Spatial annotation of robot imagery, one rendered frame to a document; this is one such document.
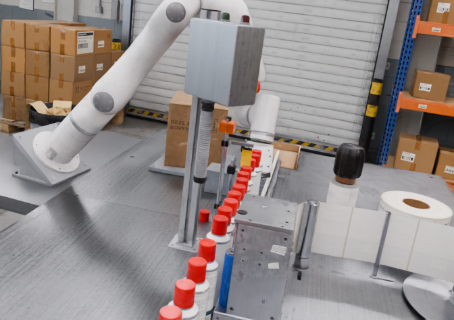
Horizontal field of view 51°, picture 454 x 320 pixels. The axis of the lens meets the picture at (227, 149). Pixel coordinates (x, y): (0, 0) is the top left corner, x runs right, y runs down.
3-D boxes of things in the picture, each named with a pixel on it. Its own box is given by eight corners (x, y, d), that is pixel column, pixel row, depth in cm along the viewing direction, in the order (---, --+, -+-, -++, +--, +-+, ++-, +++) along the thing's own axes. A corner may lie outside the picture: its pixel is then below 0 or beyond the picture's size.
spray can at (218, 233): (219, 310, 103) (230, 225, 97) (195, 305, 103) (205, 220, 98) (223, 297, 107) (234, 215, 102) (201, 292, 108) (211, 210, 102)
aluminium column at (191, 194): (191, 248, 138) (217, 10, 119) (177, 244, 139) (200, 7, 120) (195, 241, 142) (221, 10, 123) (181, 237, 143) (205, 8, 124)
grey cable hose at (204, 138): (204, 185, 119) (213, 103, 113) (190, 182, 120) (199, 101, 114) (207, 180, 123) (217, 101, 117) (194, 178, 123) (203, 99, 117)
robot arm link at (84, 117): (63, 117, 164) (105, 73, 155) (84, 98, 181) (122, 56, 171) (90, 141, 167) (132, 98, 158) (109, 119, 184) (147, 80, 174)
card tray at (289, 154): (296, 170, 220) (297, 161, 219) (241, 160, 224) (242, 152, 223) (299, 152, 249) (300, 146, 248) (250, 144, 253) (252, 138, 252)
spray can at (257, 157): (253, 220, 150) (262, 158, 144) (237, 216, 151) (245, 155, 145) (256, 213, 154) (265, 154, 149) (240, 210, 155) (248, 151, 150)
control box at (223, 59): (228, 107, 111) (238, 24, 106) (182, 92, 123) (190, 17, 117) (257, 105, 118) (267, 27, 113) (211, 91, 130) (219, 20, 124)
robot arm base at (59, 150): (59, 181, 171) (89, 150, 164) (21, 142, 169) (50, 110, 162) (86, 161, 188) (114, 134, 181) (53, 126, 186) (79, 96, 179)
